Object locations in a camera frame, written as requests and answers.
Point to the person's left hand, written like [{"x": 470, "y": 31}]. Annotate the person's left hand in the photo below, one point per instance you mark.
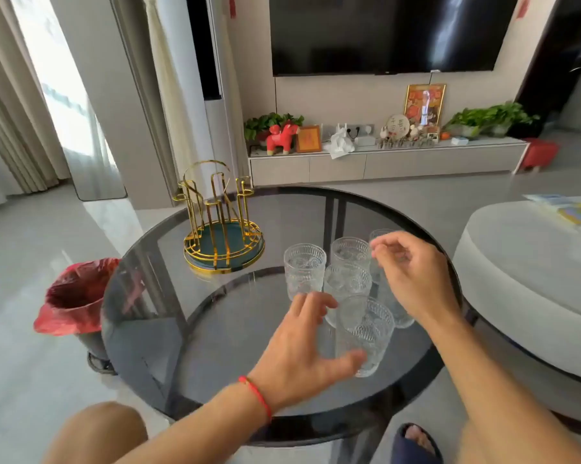
[{"x": 290, "y": 357}]

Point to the person's right hand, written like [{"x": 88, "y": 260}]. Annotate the person's right hand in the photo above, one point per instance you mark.
[{"x": 421, "y": 280}]

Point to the clear embossed glass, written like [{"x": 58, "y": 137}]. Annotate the clear embossed glass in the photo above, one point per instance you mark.
[
  {"x": 305, "y": 270},
  {"x": 378, "y": 232},
  {"x": 399, "y": 316},
  {"x": 347, "y": 285},
  {"x": 351, "y": 251},
  {"x": 368, "y": 328}
]

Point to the person's right forearm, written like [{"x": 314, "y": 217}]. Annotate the person's right forearm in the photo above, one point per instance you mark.
[{"x": 493, "y": 396}]

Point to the person's right foot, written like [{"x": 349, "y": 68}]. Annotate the person's right foot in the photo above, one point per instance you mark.
[{"x": 420, "y": 438}]

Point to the person's left leg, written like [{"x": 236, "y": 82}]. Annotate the person's left leg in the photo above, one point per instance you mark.
[{"x": 97, "y": 434}]

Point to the round dark glass table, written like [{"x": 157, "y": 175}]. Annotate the round dark glass table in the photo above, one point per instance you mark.
[{"x": 232, "y": 333}]

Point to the white round coffee table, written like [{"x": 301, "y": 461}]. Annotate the white round coffee table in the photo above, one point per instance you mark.
[{"x": 527, "y": 285}]

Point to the beige low television cabinet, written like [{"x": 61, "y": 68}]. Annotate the beige low television cabinet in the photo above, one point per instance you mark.
[{"x": 416, "y": 161}]

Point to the row of small figurines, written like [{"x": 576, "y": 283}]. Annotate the row of small figurines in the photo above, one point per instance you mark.
[{"x": 401, "y": 142}]

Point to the small white blue box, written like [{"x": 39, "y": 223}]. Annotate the small white blue box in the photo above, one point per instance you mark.
[{"x": 460, "y": 141}]

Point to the small white flat device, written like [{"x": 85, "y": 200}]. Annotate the small white flat device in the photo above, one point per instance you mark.
[{"x": 365, "y": 141}]

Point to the blue slipper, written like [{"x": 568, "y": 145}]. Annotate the blue slipper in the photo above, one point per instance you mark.
[{"x": 406, "y": 454}]

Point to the round white plaque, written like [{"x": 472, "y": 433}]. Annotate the round white plaque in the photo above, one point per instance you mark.
[{"x": 398, "y": 126}]

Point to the white crumpled plastic bag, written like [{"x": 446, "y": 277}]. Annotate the white crumpled plastic bag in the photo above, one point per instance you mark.
[{"x": 340, "y": 145}]

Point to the colourful paper booklets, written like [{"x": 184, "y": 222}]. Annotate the colourful paper booklets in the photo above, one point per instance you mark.
[{"x": 571, "y": 212}]

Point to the green leafy potted plant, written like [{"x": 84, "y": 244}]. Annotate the green leafy potted plant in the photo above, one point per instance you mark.
[
  {"x": 464, "y": 120},
  {"x": 266, "y": 121},
  {"x": 508, "y": 115}
]

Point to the red stool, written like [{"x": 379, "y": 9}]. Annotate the red stool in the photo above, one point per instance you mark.
[{"x": 539, "y": 154}]

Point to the gold framed picture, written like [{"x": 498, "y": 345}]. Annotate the gold framed picture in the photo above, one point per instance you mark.
[{"x": 425, "y": 103}]

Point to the small orange framed picture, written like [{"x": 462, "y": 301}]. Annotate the small orange framed picture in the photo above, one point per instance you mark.
[{"x": 309, "y": 139}]

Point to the dark grey trash bin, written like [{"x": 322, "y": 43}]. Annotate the dark grey trash bin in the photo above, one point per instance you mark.
[{"x": 92, "y": 343}]

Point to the red plush horse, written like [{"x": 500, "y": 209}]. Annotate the red plush horse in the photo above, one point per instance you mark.
[{"x": 278, "y": 139}]

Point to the red plastic bin bag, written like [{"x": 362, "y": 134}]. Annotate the red plastic bin bag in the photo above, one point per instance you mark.
[{"x": 63, "y": 314}]

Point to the white standing air conditioner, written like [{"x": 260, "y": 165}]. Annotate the white standing air conditioner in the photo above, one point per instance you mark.
[{"x": 218, "y": 130}]

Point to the red hanging ornament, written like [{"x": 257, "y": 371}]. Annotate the red hanging ornament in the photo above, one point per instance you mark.
[
  {"x": 522, "y": 5},
  {"x": 232, "y": 7}
]

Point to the tall floor mirror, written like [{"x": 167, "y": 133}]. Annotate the tall floor mirror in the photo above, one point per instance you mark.
[{"x": 77, "y": 115}]

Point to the beige curtain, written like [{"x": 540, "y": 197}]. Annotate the beige curtain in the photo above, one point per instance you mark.
[{"x": 10, "y": 91}]

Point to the grey wall socket panel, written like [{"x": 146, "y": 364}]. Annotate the grey wall socket panel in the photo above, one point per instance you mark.
[{"x": 363, "y": 129}]

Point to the black wall television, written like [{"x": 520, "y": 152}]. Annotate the black wall television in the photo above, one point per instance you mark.
[{"x": 368, "y": 33}]

